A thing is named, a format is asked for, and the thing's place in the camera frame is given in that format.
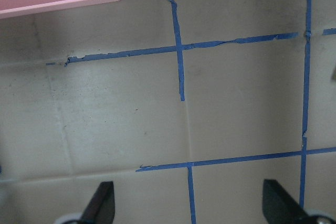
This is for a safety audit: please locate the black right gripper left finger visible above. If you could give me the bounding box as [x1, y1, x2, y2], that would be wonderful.
[80, 181, 115, 224]

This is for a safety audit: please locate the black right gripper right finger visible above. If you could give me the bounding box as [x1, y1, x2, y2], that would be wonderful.
[262, 179, 323, 224]

